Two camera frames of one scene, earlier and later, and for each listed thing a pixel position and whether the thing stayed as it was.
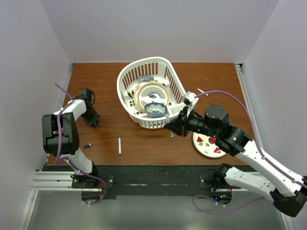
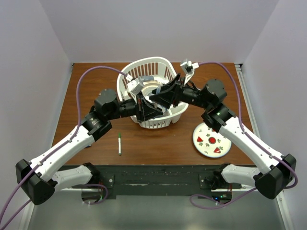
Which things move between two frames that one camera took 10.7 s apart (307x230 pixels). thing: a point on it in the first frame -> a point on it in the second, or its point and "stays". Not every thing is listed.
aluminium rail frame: x=238 y=67 stays
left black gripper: x=94 y=120 -> x=149 y=110
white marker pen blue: x=168 y=121 -> x=158 y=89
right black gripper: x=179 y=125 -> x=167 y=97
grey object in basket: x=145 y=78 stays
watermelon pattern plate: x=206 y=145 stays
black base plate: x=150 y=181 stays
